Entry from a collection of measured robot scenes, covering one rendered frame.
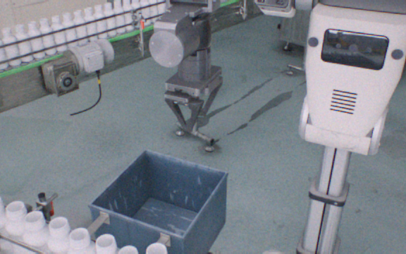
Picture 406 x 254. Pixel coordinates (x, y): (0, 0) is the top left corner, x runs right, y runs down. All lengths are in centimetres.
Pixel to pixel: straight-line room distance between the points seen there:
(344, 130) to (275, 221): 150
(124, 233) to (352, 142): 69
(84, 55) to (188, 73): 143
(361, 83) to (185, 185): 70
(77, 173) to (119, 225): 177
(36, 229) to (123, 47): 158
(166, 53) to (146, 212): 100
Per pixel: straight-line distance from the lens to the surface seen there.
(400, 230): 278
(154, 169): 154
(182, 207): 158
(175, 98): 73
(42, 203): 114
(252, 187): 284
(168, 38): 64
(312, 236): 150
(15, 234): 105
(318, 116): 119
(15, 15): 465
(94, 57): 212
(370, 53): 110
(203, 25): 70
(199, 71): 73
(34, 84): 220
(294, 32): 475
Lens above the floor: 181
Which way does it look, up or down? 32 degrees down
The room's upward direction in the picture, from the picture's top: straight up
